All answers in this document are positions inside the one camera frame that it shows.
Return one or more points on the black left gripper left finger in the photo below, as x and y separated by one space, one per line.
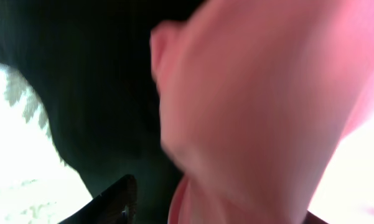
116 205

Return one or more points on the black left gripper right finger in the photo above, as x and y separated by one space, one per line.
312 219

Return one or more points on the pink cloth garment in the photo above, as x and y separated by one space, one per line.
254 99

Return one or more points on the black folded garment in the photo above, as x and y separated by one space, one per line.
89 61

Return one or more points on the white fern-print drawstring bag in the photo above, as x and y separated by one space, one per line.
36 185

